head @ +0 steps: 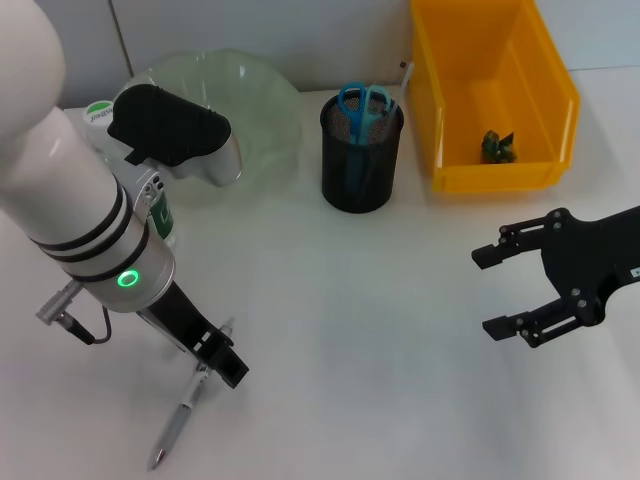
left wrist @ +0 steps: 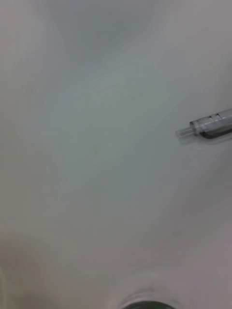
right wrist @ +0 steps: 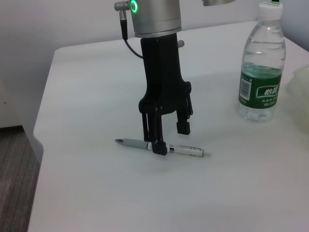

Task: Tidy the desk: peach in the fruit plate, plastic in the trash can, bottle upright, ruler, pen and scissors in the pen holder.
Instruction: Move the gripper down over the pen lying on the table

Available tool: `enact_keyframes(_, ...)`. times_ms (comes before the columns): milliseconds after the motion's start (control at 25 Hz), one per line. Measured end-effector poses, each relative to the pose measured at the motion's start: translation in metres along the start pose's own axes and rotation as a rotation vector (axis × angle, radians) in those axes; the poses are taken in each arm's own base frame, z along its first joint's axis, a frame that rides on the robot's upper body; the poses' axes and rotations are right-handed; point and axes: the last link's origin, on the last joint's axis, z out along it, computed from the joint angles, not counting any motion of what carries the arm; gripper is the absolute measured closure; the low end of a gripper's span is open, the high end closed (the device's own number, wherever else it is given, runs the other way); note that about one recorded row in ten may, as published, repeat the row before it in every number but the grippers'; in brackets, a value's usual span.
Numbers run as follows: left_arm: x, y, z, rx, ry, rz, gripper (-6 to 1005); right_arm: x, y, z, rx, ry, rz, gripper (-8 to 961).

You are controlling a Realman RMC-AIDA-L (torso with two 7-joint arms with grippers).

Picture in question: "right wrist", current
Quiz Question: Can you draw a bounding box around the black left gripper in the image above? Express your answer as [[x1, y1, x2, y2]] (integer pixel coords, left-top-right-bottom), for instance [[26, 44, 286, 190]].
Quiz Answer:
[[139, 33, 194, 158]]

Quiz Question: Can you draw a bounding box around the clear plastic water bottle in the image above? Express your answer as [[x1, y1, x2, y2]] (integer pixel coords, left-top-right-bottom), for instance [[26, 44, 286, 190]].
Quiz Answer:
[[238, 1, 287, 123]]

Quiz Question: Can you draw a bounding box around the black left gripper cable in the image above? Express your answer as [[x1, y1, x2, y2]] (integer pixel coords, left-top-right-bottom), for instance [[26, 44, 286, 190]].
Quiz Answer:
[[113, 0, 144, 58]]

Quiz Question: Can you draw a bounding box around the grey white ballpoint pen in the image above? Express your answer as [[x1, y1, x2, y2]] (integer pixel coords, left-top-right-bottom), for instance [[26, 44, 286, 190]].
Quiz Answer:
[[114, 137, 206, 158]]

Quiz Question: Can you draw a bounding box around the green glass fruit bowl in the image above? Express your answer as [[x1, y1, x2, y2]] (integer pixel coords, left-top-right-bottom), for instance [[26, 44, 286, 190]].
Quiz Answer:
[[286, 67, 309, 134]]

